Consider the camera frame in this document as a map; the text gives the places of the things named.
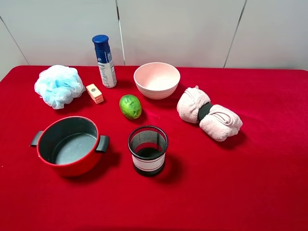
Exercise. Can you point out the red pot with black handles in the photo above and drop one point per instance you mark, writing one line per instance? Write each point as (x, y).
(71, 146)

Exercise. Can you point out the black band on towel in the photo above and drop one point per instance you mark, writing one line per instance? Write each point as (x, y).
(204, 110)

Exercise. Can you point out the orange white sponge block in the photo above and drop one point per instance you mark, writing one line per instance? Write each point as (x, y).
(95, 93)

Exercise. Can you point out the pink plastic bowl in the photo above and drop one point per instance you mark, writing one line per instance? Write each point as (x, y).
(156, 80)

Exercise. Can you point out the black mesh pen holder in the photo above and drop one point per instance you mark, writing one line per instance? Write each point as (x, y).
(148, 145)

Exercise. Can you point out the blue white spray bottle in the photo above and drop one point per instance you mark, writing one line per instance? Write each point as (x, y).
(105, 61)

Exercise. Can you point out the red velvet tablecloth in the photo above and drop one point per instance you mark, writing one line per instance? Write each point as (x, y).
(254, 181)

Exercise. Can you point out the light blue bath loofah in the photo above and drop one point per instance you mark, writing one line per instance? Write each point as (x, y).
(59, 85)

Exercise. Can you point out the pink rolled towel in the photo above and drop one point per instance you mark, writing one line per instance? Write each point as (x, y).
(219, 124)

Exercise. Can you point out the green mango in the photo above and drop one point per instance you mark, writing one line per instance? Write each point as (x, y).
(130, 106)

